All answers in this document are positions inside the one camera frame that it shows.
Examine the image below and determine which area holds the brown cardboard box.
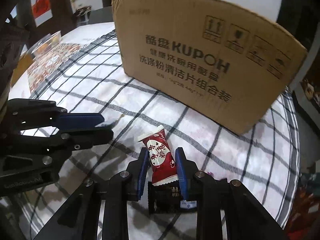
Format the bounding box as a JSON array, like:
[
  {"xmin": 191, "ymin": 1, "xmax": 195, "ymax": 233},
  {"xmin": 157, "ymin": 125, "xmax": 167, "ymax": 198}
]
[{"xmin": 112, "ymin": 0, "xmax": 308, "ymax": 134}]

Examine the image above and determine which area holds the patterned floral table runner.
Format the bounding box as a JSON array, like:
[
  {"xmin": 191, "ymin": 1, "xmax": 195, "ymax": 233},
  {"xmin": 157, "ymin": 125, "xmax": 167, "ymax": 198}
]
[{"xmin": 27, "ymin": 43, "xmax": 83, "ymax": 93}]

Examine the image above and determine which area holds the grey dining chair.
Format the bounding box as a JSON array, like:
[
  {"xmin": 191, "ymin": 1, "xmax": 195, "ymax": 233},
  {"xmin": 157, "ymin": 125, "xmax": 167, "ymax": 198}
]
[{"xmin": 88, "ymin": 7, "xmax": 113, "ymax": 24}]

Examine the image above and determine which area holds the red fu door poster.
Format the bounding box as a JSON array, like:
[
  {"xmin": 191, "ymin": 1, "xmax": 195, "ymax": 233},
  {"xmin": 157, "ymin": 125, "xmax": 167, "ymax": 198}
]
[{"xmin": 30, "ymin": 0, "xmax": 53, "ymax": 27}]

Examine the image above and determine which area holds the red white candy packet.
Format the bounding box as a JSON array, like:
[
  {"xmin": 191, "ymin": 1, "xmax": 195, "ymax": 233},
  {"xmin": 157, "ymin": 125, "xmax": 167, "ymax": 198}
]
[{"xmin": 137, "ymin": 125, "xmax": 178, "ymax": 186}]

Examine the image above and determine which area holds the black snack packet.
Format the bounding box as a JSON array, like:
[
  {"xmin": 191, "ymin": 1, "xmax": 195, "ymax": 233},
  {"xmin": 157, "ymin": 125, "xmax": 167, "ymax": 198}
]
[{"xmin": 148, "ymin": 181, "xmax": 183, "ymax": 215}]

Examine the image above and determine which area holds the checkered grey white tablecloth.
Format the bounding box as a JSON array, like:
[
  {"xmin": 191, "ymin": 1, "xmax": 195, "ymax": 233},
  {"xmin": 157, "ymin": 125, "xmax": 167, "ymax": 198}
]
[{"xmin": 10, "ymin": 32, "xmax": 300, "ymax": 239}]

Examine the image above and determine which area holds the clear fruit bowl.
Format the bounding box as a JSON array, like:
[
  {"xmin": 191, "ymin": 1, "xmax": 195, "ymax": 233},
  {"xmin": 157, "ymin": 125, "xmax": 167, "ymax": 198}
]
[{"xmin": 31, "ymin": 31, "xmax": 61, "ymax": 57}]

